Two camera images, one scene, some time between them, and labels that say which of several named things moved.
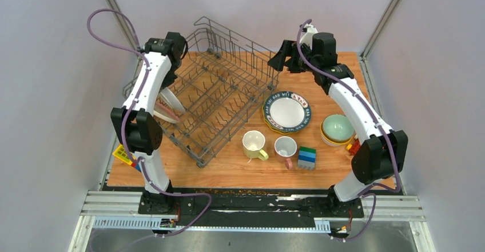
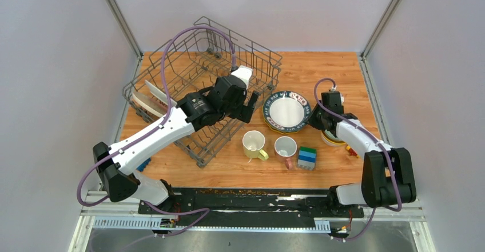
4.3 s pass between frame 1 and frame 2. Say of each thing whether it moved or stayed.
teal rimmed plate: stayed
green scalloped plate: stayed
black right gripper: moved
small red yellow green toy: stayed
